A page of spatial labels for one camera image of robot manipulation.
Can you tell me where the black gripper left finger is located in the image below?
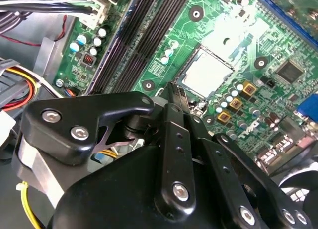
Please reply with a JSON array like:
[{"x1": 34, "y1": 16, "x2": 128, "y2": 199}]
[{"x1": 12, "y1": 82, "x2": 197, "y2": 216}]

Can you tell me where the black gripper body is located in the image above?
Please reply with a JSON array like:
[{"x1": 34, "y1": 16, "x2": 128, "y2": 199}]
[{"x1": 48, "y1": 144, "x2": 240, "y2": 229}]

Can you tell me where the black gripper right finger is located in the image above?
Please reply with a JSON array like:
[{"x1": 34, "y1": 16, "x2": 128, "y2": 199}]
[{"x1": 176, "y1": 86, "x2": 311, "y2": 229}]

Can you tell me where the metal locking lever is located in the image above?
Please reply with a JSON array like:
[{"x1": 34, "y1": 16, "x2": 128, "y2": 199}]
[{"x1": 155, "y1": 87, "x2": 169, "y2": 98}]

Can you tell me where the CPU with silver top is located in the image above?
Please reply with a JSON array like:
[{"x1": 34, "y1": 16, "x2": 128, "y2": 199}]
[{"x1": 180, "y1": 46, "x2": 235, "y2": 99}]

